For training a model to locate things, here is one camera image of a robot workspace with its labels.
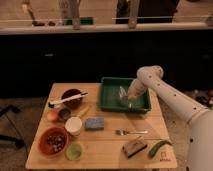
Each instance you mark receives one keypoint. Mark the grey towel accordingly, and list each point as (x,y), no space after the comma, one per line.
(124,98)

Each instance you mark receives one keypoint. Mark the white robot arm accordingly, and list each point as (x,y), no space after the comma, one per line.
(196,115)

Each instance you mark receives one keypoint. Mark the green plastic tray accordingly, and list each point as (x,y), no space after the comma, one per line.
(109,99)

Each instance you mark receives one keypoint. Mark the blue sponge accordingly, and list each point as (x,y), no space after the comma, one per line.
(94,123)

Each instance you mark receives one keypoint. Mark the silver fork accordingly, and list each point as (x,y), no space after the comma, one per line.
(125,132)

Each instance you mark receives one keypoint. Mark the small dark cup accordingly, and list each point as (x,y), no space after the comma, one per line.
(64,114)

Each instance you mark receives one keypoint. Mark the white paper cup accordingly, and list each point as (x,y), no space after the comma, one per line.
(73,125)

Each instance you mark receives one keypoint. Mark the wooden table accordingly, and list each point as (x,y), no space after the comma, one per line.
(103,149)

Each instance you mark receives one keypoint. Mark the orange peach fruit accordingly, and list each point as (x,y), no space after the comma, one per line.
(52,116)

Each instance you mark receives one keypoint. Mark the brown wooden block brush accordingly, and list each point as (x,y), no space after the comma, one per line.
(133,147)

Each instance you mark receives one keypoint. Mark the small green lid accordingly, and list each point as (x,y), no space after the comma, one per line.
(74,152)

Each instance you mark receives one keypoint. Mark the orange bowl with nuts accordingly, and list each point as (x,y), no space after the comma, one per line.
(53,142)

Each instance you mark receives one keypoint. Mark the green pepper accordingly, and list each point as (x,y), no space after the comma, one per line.
(153,151)

